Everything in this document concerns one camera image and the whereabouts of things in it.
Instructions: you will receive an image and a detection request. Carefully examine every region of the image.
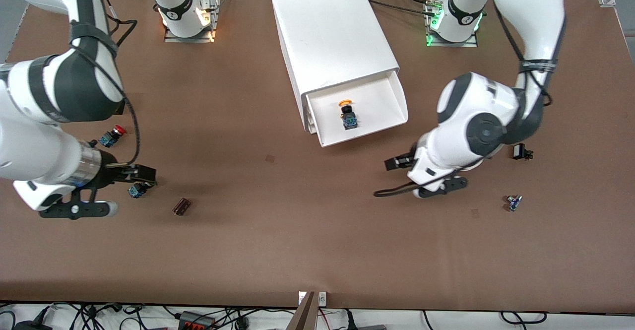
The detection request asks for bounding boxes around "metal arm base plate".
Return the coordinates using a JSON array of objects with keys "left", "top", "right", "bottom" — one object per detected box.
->
[
  {"left": 164, "top": 0, "right": 221, "bottom": 43},
  {"left": 425, "top": 0, "right": 480, "bottom": 48}
]

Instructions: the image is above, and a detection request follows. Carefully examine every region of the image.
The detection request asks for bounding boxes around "yellow push button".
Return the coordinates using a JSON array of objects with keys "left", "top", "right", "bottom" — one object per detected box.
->
[{"left": 338, "top": 100, "right": 359, "bottom": 131}]

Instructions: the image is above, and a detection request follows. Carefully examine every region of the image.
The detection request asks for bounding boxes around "red push button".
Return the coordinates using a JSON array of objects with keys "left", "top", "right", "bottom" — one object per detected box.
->
[{"left": 98, "top": 126, "right": 127, "bottom": 148}]

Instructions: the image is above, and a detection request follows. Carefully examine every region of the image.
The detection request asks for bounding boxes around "green push button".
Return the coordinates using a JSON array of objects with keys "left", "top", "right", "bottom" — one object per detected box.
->
[{"left": 127, "top": 182, "right": 155, "bottom": 199}]

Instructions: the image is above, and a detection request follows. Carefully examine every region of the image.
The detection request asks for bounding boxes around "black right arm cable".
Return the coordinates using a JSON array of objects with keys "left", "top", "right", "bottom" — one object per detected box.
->
[{"left": 97, "top": 2, "right": 142, "bottom": 168}]

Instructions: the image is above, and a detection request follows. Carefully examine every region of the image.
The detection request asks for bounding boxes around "white plastic drawer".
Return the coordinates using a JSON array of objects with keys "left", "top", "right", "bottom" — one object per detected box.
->
[{"left": 305, "top": 69, "right": 409, "bottom": 148}]

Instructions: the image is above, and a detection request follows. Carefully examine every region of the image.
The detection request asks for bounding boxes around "wooden post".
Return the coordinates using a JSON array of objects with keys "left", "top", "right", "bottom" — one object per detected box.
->
[{"left": 285, "top": 292, "right": 318, "bottom": 330}]

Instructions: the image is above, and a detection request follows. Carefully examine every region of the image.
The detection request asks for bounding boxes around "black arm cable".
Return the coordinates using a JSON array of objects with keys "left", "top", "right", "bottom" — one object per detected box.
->
[
  {"left": 97, "top": 2, "right": 142, "bottom": 168},
  {"left": 373, "top": 0, "right": 554, "bottom": 198}
]

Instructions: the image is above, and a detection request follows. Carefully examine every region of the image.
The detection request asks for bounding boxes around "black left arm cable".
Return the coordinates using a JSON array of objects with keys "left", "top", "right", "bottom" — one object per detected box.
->
[{"left": 373, "top": 0, "right": 554, "bottom": 198}]

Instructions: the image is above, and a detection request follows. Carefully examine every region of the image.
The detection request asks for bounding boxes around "black power adapter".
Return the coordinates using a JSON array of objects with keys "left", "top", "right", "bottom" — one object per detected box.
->
[{"left": 14, "top": 305, "right": 54, "bottom": 330}]

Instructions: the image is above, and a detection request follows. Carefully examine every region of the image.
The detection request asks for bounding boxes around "white drawer cabinet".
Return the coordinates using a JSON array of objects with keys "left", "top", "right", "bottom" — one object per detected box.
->
[{"left": 271, "top": 0, "right": 400, "bottom": 134}]

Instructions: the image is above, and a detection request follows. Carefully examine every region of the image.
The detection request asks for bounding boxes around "black looped floor cable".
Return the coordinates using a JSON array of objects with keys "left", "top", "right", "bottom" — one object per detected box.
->
[{"left": 499, "top": 311, "right": 547, "bottom": 326}]

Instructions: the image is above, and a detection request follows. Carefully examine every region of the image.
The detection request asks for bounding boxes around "black power strip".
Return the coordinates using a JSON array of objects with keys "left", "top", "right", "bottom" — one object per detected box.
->
[{"left": 178, "top": 311, "right": 217, "bottom": 330}]

